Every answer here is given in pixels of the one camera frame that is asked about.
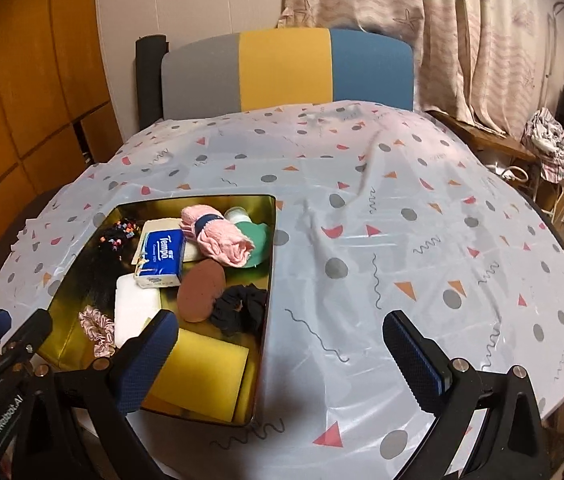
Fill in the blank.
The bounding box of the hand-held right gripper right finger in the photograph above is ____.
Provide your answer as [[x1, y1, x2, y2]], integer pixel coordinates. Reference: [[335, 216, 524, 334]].
[[382, 309, 548, 480]]

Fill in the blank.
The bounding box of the pink patterned curtain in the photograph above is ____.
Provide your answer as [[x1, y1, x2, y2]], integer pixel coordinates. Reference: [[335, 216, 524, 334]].
[[277, 0, 558, 136]]

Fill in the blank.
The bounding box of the grey yellow blue chair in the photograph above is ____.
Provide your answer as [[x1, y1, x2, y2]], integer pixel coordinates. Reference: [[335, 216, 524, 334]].
[[161, 27, 415, 121]]

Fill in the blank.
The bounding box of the white sponge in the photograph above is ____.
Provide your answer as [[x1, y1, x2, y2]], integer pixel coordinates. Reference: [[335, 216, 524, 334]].
[[113, 272, 163, 351]]

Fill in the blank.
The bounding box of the pile of clothes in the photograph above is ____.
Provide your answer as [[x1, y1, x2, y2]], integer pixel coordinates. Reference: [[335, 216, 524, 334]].
[[521, 107, 564, 183]]

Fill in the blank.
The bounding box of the pink plush toy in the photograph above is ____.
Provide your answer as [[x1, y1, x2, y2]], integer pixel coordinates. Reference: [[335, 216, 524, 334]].
[[179, 204, 257, 268]]

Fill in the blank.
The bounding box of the pink scrunchie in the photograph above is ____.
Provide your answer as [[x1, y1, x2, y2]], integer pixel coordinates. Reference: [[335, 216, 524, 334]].
[[78, 306, 117, 358]]

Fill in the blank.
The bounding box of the gold tin box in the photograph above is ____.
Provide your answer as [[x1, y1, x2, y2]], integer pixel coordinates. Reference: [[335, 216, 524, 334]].
[[37, 193, 278, 428]]

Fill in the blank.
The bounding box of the black scrunchie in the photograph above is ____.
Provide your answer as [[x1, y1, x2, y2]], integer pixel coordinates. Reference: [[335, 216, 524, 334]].
[[209, 284, 269, 337]]

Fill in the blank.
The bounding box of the wooden wardrobe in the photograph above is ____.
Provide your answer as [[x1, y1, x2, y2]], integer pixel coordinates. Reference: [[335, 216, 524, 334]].
[[0, 0, 123, 241]]

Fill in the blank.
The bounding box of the white cable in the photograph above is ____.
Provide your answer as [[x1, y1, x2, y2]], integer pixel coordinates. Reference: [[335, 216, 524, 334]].
[[497, 162, 530, 183]]

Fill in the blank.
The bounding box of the patterned plastic tablecloth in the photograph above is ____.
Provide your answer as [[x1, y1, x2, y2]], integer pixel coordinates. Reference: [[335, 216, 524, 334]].
[[0, 100, 564, 461]]

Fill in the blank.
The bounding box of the brown powder puff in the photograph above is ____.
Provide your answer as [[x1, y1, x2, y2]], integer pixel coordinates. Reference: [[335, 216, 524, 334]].
[[176, 259, 228, 323]]

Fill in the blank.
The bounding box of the blue white tissue packet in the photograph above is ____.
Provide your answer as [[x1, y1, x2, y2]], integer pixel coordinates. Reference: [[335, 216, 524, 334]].
[[133, 227, 186, 288]]

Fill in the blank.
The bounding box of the green bottle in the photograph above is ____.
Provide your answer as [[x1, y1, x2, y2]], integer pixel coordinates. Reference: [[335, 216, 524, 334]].
[[224, 205, 272, 266]]

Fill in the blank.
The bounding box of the wooden side table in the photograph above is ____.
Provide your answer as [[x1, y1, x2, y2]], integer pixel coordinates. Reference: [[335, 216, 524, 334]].
[[424, 109, 563, 211]]

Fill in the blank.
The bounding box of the yellow sponge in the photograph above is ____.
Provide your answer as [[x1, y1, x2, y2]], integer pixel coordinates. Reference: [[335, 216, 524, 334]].
[[142, 327, 250, 423]]

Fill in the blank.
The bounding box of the black beaded wig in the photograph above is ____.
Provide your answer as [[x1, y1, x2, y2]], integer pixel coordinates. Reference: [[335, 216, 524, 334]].
[[79, 216, 143, 311]]

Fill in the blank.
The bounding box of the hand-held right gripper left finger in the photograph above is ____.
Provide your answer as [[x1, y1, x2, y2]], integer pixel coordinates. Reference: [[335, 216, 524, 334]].
[[22, 309, 180, 480]]

